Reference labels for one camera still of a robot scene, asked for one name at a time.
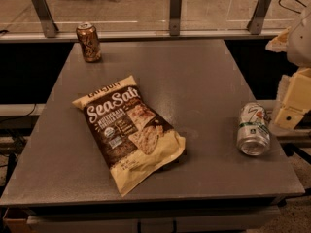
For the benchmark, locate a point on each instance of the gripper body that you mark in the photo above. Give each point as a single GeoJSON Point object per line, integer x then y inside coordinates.
{"type": "Point", "coordinates": [300, 44]}

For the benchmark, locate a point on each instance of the brown sea salt chip bag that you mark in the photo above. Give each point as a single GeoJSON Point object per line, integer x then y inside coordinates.
{"type": "Point", "coordinates": [134, 139]}

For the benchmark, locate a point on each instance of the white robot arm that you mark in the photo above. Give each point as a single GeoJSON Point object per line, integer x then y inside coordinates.
{"type": "Point", "coordinates": [295, 41]}

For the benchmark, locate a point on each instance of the silver green soda can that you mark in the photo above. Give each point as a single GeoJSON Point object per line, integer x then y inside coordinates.
{"type": "Point", "coordinates": [253, 137]}

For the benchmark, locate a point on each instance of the orange soda can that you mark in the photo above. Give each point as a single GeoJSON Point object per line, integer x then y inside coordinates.
{"type": "Point", "coordinates": [88, 39]}

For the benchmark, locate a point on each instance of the cardboard box under table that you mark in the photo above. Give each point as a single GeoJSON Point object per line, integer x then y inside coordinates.
{"type": "Point", "coordinates": [16, 221]}

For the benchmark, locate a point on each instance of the right metal bracket post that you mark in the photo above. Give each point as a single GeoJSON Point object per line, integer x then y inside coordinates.
{"type": "Point", "coordinates": [256, 22]}

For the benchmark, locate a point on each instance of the metal bracket post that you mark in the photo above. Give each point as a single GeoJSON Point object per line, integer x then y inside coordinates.
{"type": "Point", "coordinates": [42, 9]}
{"type": "Point", "coordinates": [175, 9]}
{"type": "Point", "coordinates": [256, 22]}

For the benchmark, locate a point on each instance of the middle metal bracket post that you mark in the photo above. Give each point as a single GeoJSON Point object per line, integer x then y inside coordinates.
{"type": "Point", "coordinates": [175, 9]}

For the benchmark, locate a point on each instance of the left metal bracket post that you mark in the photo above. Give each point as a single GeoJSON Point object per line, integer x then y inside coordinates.
{"type": "Point", "coordinates": [42, 9]}

